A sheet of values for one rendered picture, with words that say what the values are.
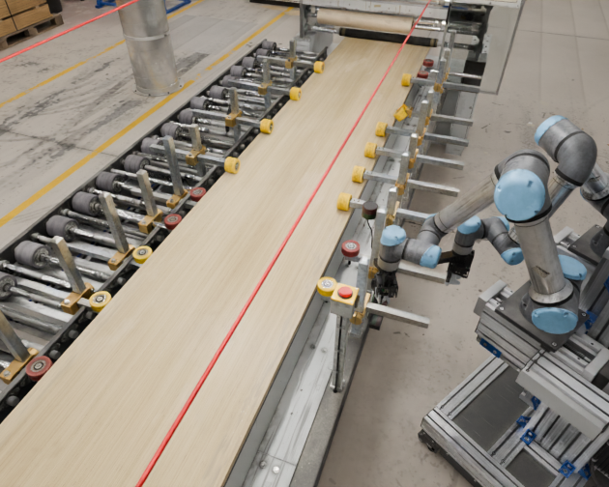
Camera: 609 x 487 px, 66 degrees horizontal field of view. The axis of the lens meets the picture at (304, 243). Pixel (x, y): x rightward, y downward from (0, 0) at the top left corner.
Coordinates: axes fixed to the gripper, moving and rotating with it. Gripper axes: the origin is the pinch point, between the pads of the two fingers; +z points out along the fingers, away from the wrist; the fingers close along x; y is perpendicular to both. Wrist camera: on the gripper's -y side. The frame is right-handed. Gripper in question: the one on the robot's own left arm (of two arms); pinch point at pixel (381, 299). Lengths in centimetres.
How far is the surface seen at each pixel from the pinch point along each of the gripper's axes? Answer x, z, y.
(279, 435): -38, 32, 37
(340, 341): -17.3, -5.7, 23.4
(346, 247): -10.0, 3.8, -32.5
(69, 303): -122, 8, -7
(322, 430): -23, 24, 39
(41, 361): -119, 4, 23
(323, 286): -21.1, 4.0, -10.3
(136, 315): -92, 5, 3
